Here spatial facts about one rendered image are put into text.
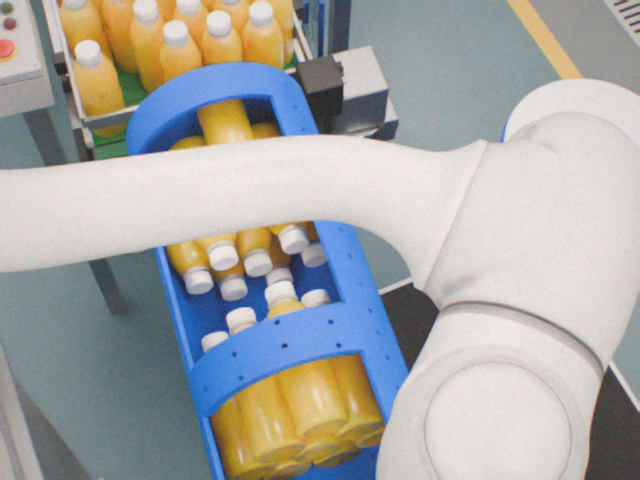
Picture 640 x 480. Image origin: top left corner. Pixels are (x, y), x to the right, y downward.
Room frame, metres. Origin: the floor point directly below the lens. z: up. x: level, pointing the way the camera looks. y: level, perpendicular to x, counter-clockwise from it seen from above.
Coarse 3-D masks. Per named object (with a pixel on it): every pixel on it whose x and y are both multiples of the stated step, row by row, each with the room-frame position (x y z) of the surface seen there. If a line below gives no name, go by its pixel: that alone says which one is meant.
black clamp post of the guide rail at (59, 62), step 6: (54, 54) 1.07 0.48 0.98; (60, 54) 1.07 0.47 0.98; (54, 60) 1.06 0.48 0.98; (60, 60) 1.06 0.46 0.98; (54, 66) 1.05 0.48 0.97; (60, 66) 1.05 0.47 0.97; (66, 66) 1.05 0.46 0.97; (60, 72) 1.05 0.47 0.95; (66, 72) 1.05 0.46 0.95; (60, 78) 1.07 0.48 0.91; (66, 78) 1.06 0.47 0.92; (66, 84) 1.06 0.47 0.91; (66, 90) 1.05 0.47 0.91; (72, 90) 1.05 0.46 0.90
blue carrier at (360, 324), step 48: (192, 96) 0.80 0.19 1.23; (240, 96) 0.81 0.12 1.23; (288, 96) 0.84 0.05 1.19; (144, 144) 0.76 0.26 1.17; (336, 240) 0.60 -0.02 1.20; (336, 288) 0.62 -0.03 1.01; (192, 336) 0.52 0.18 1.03; (240, 336) 0.45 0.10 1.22; (288, 336) 0.45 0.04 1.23; (336, 336) 0.45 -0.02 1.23; (384, 336) 0.47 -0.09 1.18; (192, 384) 0.42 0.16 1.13; (240, 384) 0.39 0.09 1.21; (384, 384) 0.40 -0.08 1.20
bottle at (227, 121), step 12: (204, 108) 0.82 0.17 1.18; (216, 108) 0.82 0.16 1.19; (228, 108) 0.82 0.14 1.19; (240, 108) 0.82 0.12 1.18; (204, 120) 0.80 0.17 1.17; (216, 120) 0.80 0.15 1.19; (228, 120) 0.79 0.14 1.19; (240, 120) 0.80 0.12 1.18; (204, 132) 0.79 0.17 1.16; (216, 132) 0.78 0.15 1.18; (228, 132) 0.77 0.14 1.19; (240, 132) 0.78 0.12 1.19; (252, 132) 0.79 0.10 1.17; (216, 144) 0.76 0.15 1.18
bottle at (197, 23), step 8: (176, 8) 1.10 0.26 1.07; (200, 8) 1.10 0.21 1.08; (176, 16) 1.09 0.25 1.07; (184, 16) 1.09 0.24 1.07; (192, 16) 1.09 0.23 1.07; (200, 16) 1.09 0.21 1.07; (192, 24) 1.08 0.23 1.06; (200, 24) 1.08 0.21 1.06; (192, 32) 1.07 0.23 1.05; (200, 32) 1.08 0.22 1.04; (200, 40) 1.07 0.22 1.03; (200, 48) 1.07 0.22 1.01
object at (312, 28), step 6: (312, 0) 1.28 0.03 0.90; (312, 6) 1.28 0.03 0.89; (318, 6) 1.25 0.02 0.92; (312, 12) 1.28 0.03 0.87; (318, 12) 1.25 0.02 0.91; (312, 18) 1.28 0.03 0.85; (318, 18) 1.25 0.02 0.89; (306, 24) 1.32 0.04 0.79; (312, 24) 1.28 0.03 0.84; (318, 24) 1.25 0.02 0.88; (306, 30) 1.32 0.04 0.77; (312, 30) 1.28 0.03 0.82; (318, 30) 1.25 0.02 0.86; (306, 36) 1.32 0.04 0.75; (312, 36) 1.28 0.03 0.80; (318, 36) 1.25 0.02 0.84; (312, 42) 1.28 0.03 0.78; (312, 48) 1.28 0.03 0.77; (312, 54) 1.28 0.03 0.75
